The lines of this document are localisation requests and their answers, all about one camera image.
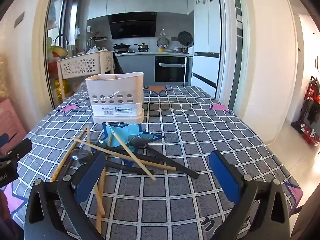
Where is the blue striped tip chopstick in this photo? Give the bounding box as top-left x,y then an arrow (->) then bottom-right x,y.
105,122 -> 156,181

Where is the grey checkered star tablecloth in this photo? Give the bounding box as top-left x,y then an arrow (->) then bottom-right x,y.
9,86 -> 302,239

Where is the white plastic utensil holder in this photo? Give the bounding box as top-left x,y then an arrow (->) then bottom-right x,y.
86,72 -> 144,125

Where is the long diagonal bamboo chopstick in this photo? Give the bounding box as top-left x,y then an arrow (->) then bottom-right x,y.
71,137 -> 176,171

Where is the black built-in oven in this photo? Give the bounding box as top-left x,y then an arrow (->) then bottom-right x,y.
155,56 -> 189,83

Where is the dark plastic spoon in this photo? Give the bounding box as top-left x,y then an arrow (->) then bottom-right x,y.
71,148 -> 146,175

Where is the black range hood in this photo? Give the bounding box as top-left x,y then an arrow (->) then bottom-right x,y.
107,11 -> 157,40

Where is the white perforated storage cart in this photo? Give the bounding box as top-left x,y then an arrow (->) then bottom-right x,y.
57,50 -> 114,101

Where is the black kitchen faucet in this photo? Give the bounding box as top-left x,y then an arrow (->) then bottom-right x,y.
54,34 -> 69,48

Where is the black wok on stove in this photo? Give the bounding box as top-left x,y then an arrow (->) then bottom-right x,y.
113,43 -> 130,53

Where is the small pot on stove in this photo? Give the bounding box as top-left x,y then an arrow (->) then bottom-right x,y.
135,43 -> 149,52

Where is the white refrigerator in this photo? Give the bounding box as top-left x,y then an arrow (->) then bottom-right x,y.
191,0 -> 221,97

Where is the short bamboo chopstick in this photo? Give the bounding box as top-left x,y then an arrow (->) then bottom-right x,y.
86,126 -> 91,154

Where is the pink plastic stool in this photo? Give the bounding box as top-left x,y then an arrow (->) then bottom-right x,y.
1,99 -> 27,155

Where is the small blue-grey spoon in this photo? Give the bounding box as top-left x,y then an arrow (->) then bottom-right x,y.
92,140 -> 129,155

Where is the large dark transparent spoon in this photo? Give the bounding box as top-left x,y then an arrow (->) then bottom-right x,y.
127,133 -> 200,179

